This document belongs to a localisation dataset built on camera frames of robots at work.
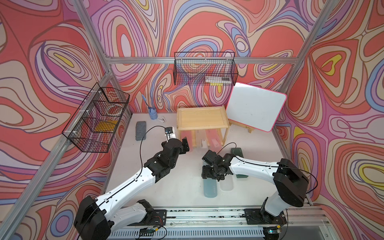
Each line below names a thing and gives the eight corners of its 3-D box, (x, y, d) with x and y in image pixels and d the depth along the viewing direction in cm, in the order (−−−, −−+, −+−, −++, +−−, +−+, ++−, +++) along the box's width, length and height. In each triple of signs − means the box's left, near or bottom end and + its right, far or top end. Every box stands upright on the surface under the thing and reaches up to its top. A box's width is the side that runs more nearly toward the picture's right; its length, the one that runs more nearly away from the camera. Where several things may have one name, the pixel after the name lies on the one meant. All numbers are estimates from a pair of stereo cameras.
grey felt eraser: (136, 141, 105) (134, 139, 103) (137, 124, 116) (135, 121, 114) (146, 139, 106) (145, 137, 104) (146, 122, 117) (145, 120, 115)
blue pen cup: (150, 119, 118) (148, 111, 111) (152, 115, 121) (149, 107, 115) (157, 119, 118) (155, 111, 111) (158, 115, 121) (156, 107, 115)
